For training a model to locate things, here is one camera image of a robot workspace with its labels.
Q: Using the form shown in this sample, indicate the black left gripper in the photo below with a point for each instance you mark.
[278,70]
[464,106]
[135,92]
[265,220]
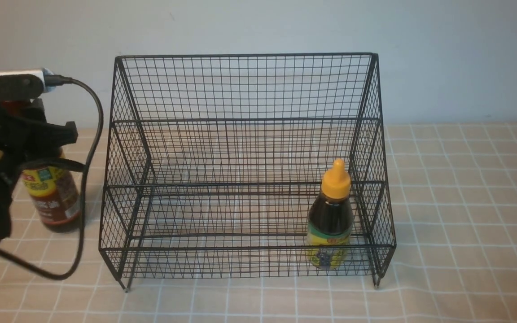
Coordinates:
[20,138]

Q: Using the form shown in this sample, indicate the tall soy sauce bottle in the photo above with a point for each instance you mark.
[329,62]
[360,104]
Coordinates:
[52,189]

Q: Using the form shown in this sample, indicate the small yellow-capped seasoning bottle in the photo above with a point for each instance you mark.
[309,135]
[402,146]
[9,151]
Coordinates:
[330,219]

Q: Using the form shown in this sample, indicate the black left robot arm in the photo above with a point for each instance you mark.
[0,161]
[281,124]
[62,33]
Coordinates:
[9,178]

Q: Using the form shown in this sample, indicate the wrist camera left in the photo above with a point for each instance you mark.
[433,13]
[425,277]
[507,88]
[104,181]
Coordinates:
[19,85]

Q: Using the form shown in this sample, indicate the black wire mesh rack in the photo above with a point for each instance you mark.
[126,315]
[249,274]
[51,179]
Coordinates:
[213,162]

